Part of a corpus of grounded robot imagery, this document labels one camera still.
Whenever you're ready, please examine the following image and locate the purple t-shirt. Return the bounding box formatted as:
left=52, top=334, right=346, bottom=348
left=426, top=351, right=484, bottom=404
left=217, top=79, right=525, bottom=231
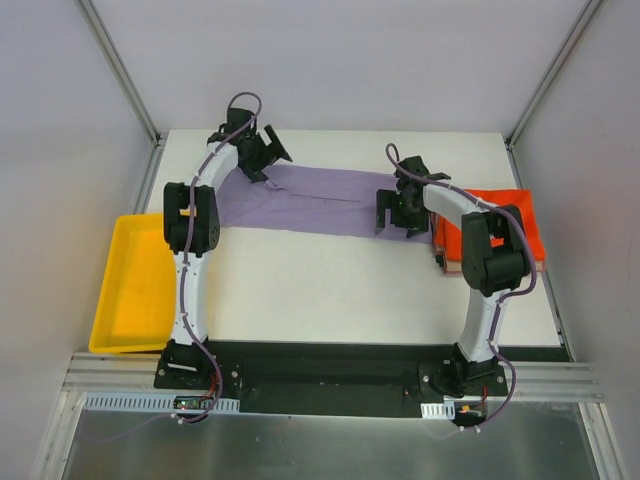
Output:
left=214, top=162, right=436, bottom=246

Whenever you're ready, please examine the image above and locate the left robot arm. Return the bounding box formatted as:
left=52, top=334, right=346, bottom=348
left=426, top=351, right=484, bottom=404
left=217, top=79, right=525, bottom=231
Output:
left=154, top=107, right=291, bottom=390

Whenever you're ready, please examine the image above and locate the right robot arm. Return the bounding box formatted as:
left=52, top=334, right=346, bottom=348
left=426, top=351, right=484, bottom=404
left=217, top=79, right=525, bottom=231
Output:
left=376, top=156, right=536, bottom=398

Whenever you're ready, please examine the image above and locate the folded orange t-shirt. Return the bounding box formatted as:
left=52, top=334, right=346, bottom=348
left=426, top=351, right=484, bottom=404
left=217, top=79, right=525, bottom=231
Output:
left=433, top=189, right=546, bottom=273

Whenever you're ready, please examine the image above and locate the folded beige t-shirt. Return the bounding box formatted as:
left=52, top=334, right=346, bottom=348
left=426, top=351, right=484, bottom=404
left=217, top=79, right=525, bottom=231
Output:
left=432, top=209, right=546, bottom=276

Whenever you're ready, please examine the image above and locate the yellow plastic tray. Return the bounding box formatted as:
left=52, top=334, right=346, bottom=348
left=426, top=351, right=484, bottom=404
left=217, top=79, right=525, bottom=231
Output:
left=88, top=213, right=176, bottom=354

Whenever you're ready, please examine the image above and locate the right white cable duct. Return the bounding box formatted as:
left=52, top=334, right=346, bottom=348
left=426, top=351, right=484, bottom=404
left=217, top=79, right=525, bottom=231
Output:
left=420, top=401, right=456, bottom=421

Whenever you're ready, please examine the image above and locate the white cable duct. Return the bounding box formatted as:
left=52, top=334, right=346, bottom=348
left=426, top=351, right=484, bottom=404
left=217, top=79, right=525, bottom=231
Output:
left=84, top=392, right=240, bottom=415
left=420, top=401, right=456, bottom=421

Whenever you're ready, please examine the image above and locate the left aluminium frame post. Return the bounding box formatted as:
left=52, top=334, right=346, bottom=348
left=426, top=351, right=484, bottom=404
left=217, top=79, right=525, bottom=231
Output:
left=75, top=0, right=163, bottom=147

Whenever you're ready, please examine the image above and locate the aluminium frame post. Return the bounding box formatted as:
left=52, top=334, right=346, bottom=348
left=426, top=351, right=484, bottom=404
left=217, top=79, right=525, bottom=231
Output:
left=75, top=0, right=163, bottom=147
left=503, top=0, right=606, bottom=150

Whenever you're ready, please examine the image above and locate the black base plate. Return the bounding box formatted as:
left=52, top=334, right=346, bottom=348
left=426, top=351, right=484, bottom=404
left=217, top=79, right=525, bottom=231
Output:
left=154, top=340, right=507, bottom=418

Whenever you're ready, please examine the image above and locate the left white cable duct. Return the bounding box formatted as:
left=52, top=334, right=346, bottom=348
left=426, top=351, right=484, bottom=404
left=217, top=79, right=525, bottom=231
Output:
left=84, top=392, right=240, bottom=415

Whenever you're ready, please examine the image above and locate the right aluminium frame post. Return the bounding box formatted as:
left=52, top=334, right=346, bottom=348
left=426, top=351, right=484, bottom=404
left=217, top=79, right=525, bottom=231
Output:
left=503, top=0, right=606, bottom=150

